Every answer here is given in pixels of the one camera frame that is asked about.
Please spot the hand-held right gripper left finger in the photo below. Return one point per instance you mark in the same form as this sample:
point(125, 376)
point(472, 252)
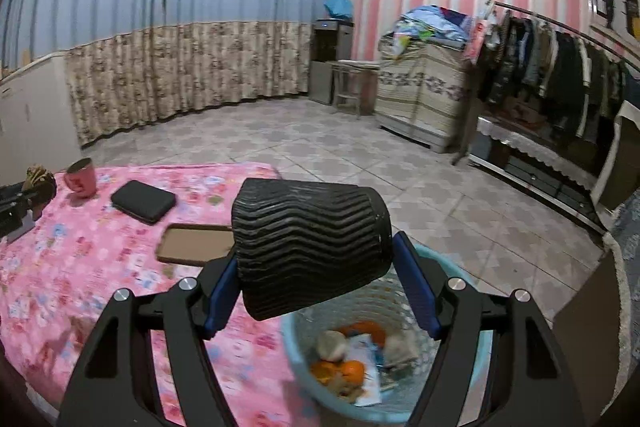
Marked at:
point(222, 302)

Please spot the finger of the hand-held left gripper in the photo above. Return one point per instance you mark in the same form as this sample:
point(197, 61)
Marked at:
point(20, 199)

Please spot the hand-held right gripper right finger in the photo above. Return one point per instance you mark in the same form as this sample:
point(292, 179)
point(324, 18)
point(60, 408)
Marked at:
point(420, 287)

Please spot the brown patterned wrapper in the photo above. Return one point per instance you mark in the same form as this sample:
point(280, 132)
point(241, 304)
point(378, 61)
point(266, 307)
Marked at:
point(41, 179)

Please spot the beige face mask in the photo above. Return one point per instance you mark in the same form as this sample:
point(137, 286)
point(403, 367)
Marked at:
point(401, 349)

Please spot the light blue plastic basket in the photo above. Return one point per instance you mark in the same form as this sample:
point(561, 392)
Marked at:
point(300, 357)

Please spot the light blue paper packet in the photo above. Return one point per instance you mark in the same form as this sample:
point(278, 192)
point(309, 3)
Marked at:
point(367, 372)

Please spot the black ribbed cup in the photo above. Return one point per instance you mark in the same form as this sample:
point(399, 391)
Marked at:
point(310, 247)

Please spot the cream round bun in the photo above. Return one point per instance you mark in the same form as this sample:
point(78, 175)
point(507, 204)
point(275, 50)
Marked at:
point(331, 344)

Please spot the brown phone case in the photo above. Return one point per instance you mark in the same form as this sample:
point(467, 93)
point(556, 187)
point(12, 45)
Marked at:
point(192, 247)

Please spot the pink mug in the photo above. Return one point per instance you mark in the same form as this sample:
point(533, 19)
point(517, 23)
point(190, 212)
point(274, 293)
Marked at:
point(81, 179)

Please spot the white cabinet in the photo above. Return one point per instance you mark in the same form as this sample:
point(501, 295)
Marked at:
point(35, 117)

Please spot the pink floral blanket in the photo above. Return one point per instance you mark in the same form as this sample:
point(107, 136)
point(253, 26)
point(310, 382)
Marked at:
point(75, 282)

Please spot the black zip case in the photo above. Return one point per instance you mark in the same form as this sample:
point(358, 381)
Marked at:
point(142, 202)

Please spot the low dark cabinet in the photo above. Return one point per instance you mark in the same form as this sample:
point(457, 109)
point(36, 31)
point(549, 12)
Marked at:
point(540, 187)

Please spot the dark wooden furniture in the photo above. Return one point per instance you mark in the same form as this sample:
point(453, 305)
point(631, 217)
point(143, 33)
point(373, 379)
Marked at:
point(585, 347)

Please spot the white lace cloth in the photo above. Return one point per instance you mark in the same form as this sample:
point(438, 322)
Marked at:
point(535, 147)

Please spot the patterned cloth covered cabinet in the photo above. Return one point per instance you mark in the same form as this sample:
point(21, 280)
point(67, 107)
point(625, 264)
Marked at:
point(420, 97)

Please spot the blue floral curtain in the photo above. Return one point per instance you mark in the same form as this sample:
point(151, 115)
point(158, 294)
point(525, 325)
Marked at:
point(85, 7)
point(250, 7)

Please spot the grey blue floral cloth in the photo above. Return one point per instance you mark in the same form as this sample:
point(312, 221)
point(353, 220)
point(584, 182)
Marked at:
point(627, 267)

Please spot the small side table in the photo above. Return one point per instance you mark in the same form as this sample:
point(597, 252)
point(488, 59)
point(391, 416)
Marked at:
point(355, 68)

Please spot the lace covered television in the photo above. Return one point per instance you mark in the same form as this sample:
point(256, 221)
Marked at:
point(620, 162)

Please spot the water dispenser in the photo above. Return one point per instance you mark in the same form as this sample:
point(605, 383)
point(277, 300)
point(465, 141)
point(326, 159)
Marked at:
point(325, 67)

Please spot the row of hanging clothes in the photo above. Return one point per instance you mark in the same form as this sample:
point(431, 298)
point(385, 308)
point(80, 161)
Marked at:
point(555, 72)

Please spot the pink hanging bag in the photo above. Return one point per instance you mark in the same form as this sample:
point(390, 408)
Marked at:
point(477, 34)

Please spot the pile of folded clothes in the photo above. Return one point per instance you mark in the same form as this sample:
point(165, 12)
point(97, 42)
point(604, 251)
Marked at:
point(430, 24)

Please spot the blue covered water bottle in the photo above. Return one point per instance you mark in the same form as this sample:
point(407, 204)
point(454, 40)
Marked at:
point(339, 6)

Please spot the metal clothes rack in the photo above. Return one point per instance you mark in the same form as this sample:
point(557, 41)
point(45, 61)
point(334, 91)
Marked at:
point(550, 22)

